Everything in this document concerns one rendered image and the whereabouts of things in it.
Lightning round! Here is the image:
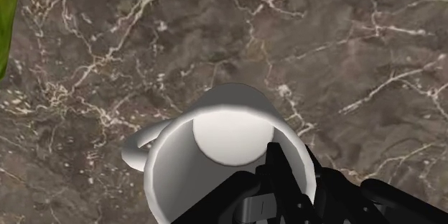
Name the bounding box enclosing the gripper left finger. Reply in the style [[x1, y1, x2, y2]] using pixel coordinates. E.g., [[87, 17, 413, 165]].
[[172, 141, 317, 224]]

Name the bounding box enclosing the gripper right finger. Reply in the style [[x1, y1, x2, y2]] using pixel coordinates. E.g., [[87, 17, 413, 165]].
[[304, 144, 448, 224]]

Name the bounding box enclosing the white mug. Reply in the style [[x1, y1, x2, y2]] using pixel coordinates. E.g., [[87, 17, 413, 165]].
[[121, 83, 317, 224]]

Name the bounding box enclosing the green leaf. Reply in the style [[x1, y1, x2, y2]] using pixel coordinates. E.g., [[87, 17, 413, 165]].
[[0, 0, 22, 80]]

